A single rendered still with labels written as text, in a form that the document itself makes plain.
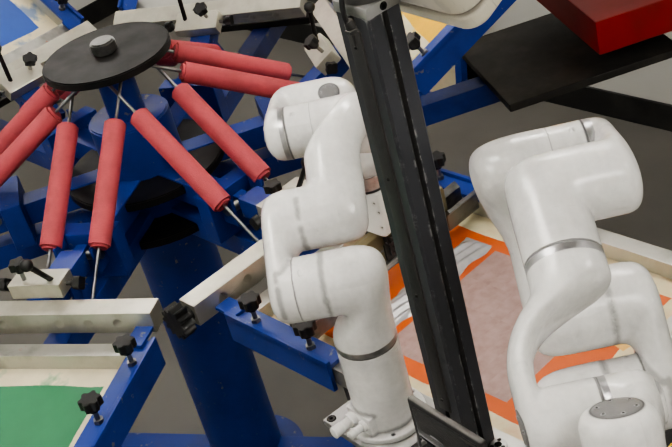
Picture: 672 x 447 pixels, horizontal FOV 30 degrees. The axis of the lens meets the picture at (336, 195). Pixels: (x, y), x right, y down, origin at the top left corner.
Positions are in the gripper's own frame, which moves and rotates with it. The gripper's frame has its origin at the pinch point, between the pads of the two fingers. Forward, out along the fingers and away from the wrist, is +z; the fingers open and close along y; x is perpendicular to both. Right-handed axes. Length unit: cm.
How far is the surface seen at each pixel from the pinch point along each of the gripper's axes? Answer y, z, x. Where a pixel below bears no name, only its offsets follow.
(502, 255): 15.4, 8.1, 16.8
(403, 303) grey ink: 8.1, 7.8, -5.2
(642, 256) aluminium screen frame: 43, 5, 26
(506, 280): 21.3, 8.2, 10.7
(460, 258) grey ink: 8.6, 7.7, 11.6
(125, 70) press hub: -70, -29, -4
